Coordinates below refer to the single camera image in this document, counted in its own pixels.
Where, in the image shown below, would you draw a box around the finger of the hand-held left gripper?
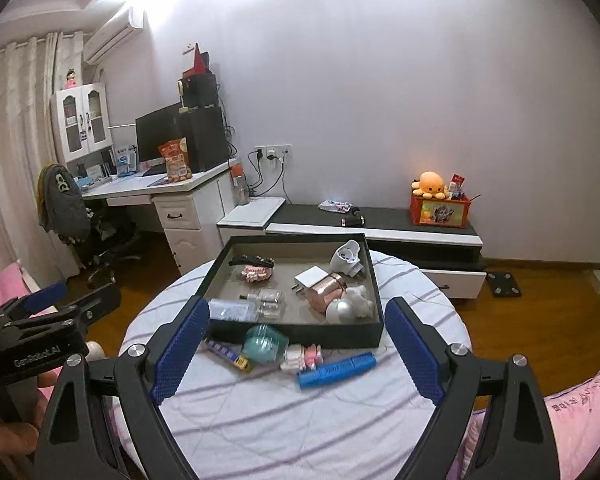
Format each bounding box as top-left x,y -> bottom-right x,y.
0,281 -> 68,322
0,282 -> 123,342

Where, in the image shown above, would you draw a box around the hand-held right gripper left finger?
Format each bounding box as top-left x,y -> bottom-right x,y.
32,295 -> 212,480

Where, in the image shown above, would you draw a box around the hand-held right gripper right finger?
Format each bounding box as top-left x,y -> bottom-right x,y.
384,296 -> 562,480

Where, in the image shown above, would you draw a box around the labelled tube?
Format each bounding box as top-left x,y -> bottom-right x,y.
204,337 -> 253,372

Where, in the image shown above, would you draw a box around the clear plastic box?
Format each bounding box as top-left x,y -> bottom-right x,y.
209,299 -> 258,323

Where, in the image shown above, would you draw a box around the blue pill box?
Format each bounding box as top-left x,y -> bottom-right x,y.
297,352 -> 378,390

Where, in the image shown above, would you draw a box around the teal round container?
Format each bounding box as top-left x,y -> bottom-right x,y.
242,325 -> 291,366

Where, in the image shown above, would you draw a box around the clear small bottles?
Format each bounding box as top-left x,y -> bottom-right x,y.
240,289 -> 284,321

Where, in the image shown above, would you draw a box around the rose gold cup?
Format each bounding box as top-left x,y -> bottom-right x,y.
307,272 -> 351,313

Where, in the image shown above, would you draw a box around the pink white small item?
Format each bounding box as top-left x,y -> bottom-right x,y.
280,344 -> 325,373

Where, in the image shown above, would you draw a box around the dark green tray box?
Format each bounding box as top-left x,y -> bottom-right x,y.
194,232 -> 385,350

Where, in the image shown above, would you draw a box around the white plastic gadget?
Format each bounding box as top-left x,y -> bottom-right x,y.
330,241 -> 363,277

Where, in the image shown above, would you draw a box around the white cube charger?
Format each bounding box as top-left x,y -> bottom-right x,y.
294,267 -> 328,293

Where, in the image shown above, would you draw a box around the person's left hand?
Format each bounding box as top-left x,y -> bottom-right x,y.
0,407 -> 38,457

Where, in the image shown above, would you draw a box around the pink blanket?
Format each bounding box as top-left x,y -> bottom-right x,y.
0,252 -> 66,411

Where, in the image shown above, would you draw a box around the black office chair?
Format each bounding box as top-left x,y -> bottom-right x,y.
37,162 -> 143,286

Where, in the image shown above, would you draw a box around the grey jacket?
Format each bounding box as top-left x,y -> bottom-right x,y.
37,164 -> 92,241

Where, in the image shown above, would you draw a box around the black bathroom scale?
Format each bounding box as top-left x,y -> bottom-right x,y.
484,270 -> 523,298

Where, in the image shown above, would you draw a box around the striped white tablecloth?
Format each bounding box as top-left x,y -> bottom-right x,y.
119,247 -> 473,480

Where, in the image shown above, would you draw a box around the white desk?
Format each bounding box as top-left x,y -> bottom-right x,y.
82,157 -> 243,276

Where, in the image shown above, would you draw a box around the black white TV stand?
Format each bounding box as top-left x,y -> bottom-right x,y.
265,203 -> 487,301

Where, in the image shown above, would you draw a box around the white curtain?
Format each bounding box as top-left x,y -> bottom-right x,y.
0,32 -> 86,281

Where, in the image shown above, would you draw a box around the red printed storage box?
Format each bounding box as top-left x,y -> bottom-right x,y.
410,192 -> 471,228

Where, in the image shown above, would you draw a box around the blue white boxes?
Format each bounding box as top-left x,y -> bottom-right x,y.
114,145 -> 137,177

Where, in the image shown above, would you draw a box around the low white cabinet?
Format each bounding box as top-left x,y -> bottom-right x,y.
216,196 -> 287,261

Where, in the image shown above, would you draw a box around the orange snack bag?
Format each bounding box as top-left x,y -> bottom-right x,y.
158,138 -> 193,183

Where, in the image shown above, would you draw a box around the orange octopus plush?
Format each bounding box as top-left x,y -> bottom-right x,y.
412,171 -> 450,198

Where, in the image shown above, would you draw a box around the small items in red box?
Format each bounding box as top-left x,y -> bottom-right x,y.
447,174 -> 481,201

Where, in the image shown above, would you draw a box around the pink printed bedding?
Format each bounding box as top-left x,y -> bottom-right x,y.
455,357 -> 600,480

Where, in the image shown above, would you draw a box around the black computer monitor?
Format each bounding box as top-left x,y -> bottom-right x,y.
135,102 -> 183,166

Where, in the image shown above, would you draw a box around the white glass-door cabinet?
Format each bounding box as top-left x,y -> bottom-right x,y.
50,83 -> 112,163

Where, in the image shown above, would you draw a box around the orange capped bottle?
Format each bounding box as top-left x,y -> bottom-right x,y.
230,164 -> 251,206

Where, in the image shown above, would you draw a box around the black computer tower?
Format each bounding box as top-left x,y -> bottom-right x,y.
177,106 -> 230,172

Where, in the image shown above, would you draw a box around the black speaker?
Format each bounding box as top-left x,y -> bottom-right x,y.
182,74 -> 218,109

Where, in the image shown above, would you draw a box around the red triangular ornament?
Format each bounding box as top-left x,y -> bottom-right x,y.
182,42 -> 211,78

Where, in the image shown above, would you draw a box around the white air conditioner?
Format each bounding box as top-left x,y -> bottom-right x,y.
82,10 -> 145,65

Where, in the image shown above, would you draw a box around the black power cables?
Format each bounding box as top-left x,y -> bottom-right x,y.
247,152 -> 287,198

